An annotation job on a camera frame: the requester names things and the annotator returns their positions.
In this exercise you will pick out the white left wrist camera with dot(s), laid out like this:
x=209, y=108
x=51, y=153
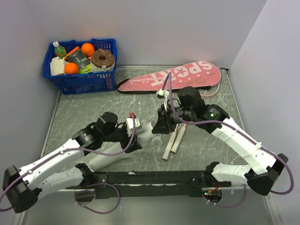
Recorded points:
x=133, y=123

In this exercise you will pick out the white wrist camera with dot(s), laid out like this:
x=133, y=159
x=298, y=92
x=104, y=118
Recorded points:
x=133, y=123
x=164, y=94

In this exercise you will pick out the green drink bottle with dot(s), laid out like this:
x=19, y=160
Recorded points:
x=59, y=50

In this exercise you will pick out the pink racket bag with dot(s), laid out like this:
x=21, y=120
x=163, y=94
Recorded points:
x=199, y=74

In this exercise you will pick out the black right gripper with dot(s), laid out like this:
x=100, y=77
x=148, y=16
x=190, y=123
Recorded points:
x=162, y=126

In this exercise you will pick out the orange ball upper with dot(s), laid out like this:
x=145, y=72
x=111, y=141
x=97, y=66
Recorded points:
x=88, y=49

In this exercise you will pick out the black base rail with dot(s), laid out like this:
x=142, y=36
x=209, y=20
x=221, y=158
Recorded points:
x=155, y=183

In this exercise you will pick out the white shuttlecock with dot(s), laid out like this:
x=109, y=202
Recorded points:
x=156, y=142

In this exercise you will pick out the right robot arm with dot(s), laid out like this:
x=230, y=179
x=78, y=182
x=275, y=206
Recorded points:
x=262, y=169

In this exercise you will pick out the dark green carton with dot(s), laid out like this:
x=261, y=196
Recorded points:
x=81, y=61

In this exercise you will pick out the white cloth bag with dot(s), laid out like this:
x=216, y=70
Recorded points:
x=57, y=66

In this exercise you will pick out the orange ball lower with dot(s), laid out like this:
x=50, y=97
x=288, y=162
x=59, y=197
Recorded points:
x=71, y=68

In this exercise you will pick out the orange ball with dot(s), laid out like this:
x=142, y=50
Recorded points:
x=71, y=68
x=88, y=49

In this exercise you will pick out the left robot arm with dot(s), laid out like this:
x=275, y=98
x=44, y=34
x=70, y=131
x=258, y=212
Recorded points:
x=24, y=186

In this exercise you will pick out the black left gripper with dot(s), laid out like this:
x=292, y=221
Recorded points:
x=134, y=145

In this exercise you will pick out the white shuttlecock tube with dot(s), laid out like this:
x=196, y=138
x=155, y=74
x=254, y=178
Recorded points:
x=144, y=136

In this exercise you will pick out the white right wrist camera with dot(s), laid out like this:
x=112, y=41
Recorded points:
x=164, y=94

